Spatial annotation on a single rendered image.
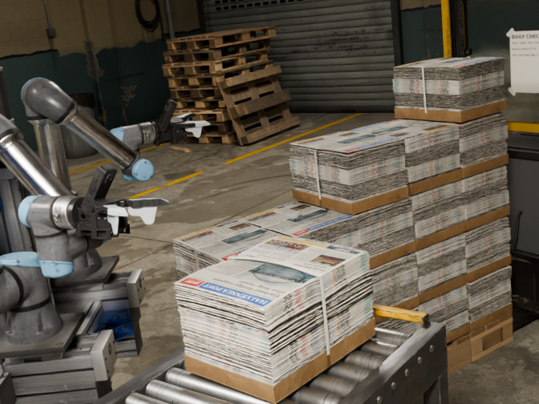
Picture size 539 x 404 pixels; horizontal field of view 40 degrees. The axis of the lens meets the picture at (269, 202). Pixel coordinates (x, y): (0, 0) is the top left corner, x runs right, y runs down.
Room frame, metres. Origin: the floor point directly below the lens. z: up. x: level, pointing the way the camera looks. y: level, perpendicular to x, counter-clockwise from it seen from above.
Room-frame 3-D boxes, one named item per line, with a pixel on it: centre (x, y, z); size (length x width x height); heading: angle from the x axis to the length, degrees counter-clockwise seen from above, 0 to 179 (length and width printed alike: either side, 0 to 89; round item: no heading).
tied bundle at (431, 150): (2.99, -0.57, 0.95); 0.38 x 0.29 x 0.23; 32
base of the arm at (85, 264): (2.40, 0.67, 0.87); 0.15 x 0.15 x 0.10
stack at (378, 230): (2.75, -0.21, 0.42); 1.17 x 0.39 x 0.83; 123
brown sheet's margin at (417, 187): (2.99, -0.57, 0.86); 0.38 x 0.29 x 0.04; 32
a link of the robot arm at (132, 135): (2.62, 0.48, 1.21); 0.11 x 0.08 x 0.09; 114
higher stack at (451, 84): (3.15, -0.82, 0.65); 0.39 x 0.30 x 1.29; 33
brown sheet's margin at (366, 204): (2.82, -0.32, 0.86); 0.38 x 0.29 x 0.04; 32
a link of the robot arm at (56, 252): (1.68, 0.51, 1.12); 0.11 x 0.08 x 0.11; 152
